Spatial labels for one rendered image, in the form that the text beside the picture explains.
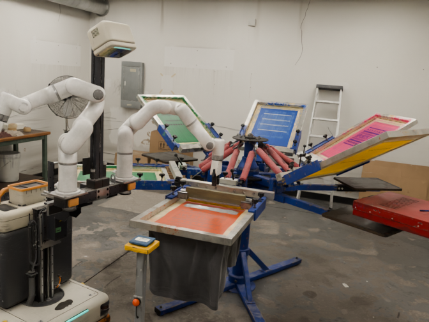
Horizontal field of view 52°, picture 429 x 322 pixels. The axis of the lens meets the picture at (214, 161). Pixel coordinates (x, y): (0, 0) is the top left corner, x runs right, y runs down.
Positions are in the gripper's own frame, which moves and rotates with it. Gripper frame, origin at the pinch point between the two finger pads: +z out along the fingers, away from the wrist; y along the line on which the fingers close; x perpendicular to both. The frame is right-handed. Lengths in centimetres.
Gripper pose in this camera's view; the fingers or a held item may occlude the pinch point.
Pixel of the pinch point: (215, 182)
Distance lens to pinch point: 282.5
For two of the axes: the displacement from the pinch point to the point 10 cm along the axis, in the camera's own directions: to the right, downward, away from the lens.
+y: -3.2, 1.6, -9.3
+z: -0.8, 9.8, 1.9
